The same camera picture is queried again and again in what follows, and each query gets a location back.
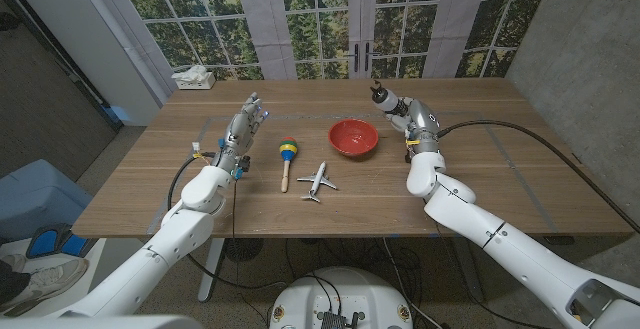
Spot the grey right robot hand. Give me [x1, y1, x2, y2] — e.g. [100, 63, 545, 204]
[387, 96, 449, 156]

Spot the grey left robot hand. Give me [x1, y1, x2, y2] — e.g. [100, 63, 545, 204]
[212, 92, 271, 176]

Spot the white oil cruet black pump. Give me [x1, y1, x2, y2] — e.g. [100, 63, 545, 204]
[369, 80, 409, 118]

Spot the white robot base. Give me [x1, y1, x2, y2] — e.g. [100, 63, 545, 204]
[268, 267, 415, 329]

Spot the colourful wooden maraca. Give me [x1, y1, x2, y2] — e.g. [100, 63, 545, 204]
[278, 137, 299, 194]

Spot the white toy airplane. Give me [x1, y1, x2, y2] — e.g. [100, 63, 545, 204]
[296, 161, 339, 204]

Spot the white tissue box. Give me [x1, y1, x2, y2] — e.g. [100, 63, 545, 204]
[171, 65, 217, 91]

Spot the red bowl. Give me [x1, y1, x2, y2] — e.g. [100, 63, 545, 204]
[327, 118, 380, 158]

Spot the printed window backdrop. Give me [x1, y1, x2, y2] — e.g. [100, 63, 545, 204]
[79, 0, 556, 81]

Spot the white table leg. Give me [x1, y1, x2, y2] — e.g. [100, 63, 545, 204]
[197, 237, 226, 304]

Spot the blue-grey upholstered seat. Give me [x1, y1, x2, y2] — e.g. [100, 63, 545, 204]
[0, 158, 94, 243]

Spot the blue and black foot pedal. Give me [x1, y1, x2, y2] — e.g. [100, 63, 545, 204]
[25, 222, 99, 260]

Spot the white sneaker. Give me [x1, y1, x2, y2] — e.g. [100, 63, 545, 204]
[7, 257, 90, 308]

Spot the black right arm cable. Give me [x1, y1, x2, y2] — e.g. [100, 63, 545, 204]
[437, 120, 640, 234]

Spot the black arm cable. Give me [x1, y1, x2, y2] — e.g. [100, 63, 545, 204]
[437, 120, 640, 234]
[167, 152, 286, 290]

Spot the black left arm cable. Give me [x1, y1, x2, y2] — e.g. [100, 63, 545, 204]
[167, 152, 286, 290]

